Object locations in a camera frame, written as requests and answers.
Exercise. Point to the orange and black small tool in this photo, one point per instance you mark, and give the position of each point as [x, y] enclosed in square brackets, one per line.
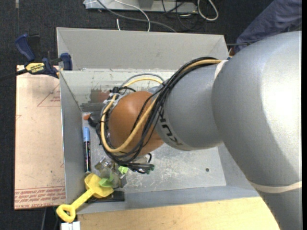
[92, 121]

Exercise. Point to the brown cardboard board red print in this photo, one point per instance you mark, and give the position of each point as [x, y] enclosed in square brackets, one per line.
[38, 138]

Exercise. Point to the black cylinder on white bracket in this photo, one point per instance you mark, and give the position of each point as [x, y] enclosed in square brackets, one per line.
[139, 166]

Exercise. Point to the blue and black marker pen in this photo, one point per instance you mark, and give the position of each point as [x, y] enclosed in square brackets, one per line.
[86, 150]

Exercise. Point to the yellow toy shovel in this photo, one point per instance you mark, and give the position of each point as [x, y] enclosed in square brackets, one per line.
[92, 181]

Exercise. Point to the grey metal bin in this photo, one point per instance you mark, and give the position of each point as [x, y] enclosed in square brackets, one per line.
[134, 49]

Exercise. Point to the person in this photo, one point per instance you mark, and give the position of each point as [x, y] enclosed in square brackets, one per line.
[275, 13]

